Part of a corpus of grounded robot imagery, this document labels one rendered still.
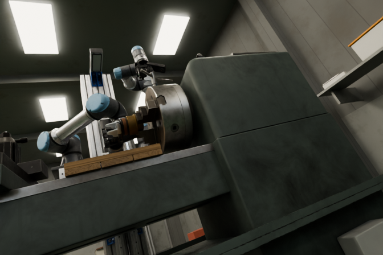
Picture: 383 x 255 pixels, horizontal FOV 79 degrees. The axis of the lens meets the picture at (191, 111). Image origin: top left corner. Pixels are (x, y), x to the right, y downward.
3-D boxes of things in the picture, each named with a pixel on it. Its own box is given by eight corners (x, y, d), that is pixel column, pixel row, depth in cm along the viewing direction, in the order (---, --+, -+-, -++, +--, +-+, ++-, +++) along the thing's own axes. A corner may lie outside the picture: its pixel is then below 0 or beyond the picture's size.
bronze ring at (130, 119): (138, 119, 108) (118, 122, 105) (140, 109, 101) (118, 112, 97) (143, 136, 105) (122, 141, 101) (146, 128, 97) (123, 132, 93)
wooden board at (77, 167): (150, 180, 109) (149, 172, 111) (162, 153, 79) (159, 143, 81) (81, 198, 98) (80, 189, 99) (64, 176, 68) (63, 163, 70)
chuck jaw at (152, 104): (159, 111, 105) (163, 95, 95) (162, 120, 102) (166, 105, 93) (134, 115, 101) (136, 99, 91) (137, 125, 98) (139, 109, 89)
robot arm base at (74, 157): (61, 175, 149) (60, 161, 154) (86, 170, 156) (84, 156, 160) (58, 168, 138) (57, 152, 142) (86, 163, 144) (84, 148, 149)
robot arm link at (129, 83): (123, 82, 193) (110, 64, 145) (136, 78, 195) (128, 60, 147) (127, 95, 193) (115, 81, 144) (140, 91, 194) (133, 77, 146)
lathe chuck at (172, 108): (172, 156, 118) (158, 99, 126) (191, 143, 90) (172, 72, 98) (155, 160, 115) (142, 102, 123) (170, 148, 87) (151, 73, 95)
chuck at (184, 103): (178, 154, 120) (164, 98, 128) (199, 141, 92) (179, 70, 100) (172, 156, 118) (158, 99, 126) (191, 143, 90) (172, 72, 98)
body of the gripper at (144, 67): (138, 82, 131) (134, 69, 139) (153, 81, 135) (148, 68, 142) (139, 71, 126) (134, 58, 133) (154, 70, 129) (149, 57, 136)
